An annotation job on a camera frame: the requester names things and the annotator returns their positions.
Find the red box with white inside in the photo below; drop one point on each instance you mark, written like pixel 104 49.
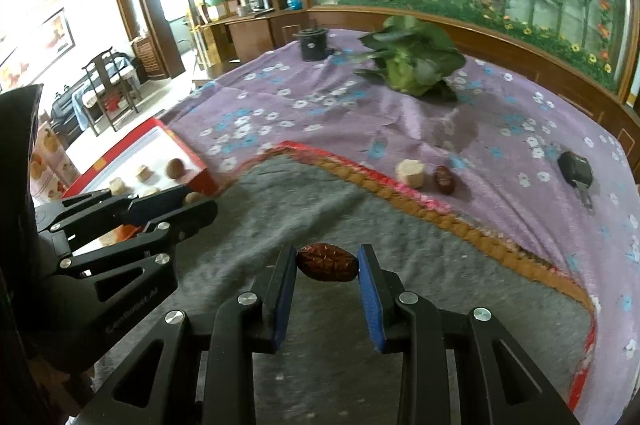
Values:
pixel 150 150

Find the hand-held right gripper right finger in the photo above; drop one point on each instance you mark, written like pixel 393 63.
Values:
pixel 369 300

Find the red date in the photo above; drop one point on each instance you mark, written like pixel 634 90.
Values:
pixel 444 179
pixel 326 262

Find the black car key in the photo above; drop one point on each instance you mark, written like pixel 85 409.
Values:
pixel 575 172

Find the framed wall picture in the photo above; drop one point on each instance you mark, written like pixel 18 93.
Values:
pixel 35 50

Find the round pale sugarcane chunk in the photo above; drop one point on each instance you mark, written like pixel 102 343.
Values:
pixel 117 184

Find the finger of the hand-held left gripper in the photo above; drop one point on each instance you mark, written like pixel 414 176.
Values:
pixel 125 205
pixel 165 230

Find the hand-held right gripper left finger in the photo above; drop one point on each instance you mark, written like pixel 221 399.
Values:
pixel 282 300

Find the brown kiwi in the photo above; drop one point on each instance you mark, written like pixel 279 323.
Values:
pixel 176 167

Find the grey mat with red border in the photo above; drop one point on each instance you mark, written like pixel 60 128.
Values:
pixel 450 305

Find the printed carton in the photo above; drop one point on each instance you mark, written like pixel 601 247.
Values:
pixel 47 165

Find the purple floral tablecloth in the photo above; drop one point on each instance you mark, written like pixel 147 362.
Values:
pixel 325 105

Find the wooden side counter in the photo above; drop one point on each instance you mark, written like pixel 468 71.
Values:
pixel 250 35

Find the black sofa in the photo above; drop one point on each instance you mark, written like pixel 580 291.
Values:
pixel 65 111

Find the black cylinder holder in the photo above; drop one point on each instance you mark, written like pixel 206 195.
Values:
pixel 312 44

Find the dark wooden chair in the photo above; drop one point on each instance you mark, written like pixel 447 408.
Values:
pixel 107 85

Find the green leafy cabbage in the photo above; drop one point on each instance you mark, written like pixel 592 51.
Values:
pixel 410 55

